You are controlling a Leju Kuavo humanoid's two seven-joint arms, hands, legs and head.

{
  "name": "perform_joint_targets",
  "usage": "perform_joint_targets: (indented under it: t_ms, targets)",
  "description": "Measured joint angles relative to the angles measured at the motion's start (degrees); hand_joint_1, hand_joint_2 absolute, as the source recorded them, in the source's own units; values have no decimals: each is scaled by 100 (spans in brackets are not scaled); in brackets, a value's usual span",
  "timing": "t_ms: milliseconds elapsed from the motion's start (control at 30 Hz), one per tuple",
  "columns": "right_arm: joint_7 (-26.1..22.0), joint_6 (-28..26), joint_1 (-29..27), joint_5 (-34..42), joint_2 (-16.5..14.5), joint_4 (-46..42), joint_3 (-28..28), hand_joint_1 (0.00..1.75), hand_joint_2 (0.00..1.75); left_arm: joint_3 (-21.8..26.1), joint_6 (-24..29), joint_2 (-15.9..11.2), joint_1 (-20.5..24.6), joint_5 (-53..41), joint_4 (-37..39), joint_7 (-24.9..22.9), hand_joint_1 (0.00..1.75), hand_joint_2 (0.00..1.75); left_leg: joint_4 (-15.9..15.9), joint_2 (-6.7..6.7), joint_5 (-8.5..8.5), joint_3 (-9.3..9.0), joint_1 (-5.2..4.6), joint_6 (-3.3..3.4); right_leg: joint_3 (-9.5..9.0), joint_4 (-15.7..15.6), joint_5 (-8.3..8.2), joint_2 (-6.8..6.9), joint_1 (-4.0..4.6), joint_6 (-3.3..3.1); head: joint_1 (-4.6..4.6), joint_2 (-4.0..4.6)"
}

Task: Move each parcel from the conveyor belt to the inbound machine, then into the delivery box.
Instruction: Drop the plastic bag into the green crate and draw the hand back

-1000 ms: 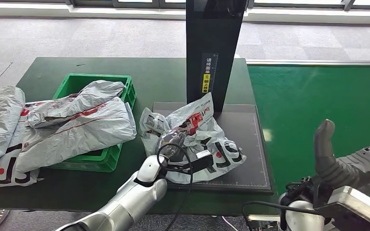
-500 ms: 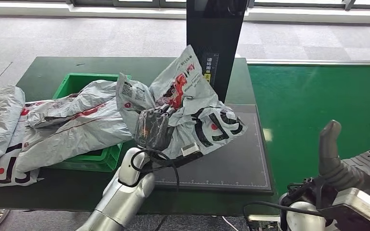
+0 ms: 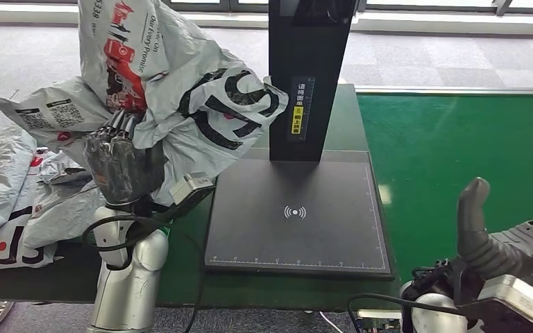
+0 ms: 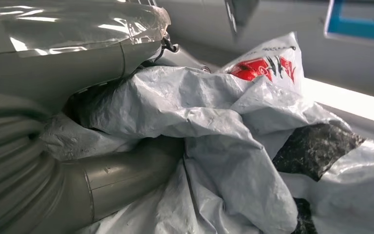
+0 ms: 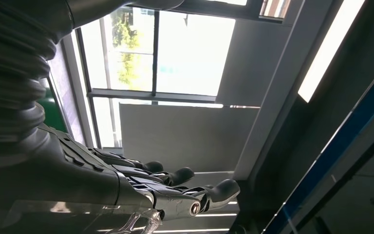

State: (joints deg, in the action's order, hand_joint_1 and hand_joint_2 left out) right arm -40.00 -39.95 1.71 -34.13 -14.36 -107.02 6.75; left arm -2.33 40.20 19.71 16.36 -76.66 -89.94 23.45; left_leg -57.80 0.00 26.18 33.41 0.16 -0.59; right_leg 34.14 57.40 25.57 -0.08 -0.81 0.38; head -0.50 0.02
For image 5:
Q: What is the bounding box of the green conveyor belt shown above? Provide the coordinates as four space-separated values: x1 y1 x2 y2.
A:
37 87 69 134

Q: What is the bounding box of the blue beam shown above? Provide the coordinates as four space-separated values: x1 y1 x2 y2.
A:
263 59 374 234

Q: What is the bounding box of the ceiling light strip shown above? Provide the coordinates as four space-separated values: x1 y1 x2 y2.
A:
298 0 367 103

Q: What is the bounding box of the dark window frame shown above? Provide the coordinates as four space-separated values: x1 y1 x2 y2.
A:
61 0 293 150

